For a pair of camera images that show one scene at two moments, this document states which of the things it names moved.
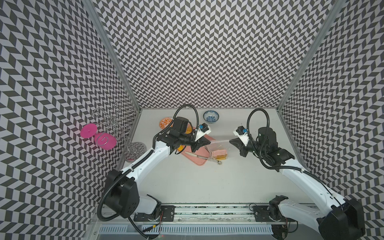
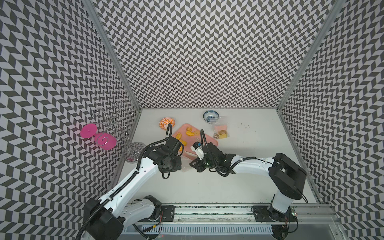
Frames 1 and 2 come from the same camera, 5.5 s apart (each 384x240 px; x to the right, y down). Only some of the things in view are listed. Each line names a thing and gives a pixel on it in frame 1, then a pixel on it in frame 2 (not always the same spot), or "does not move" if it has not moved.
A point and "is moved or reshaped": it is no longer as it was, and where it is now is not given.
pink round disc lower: x=105 y=141 does not move
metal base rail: x=180 y=219 does not move
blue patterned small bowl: x=211 y=116 does not move
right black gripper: x=240 y=146 -> x=198 y=165
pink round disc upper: x=88 y=130 does not move
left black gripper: x=199 y=143 -> x=178 y=166
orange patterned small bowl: x=164 y=121 does not move
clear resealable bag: x=217 y=150 is moved or reshaped
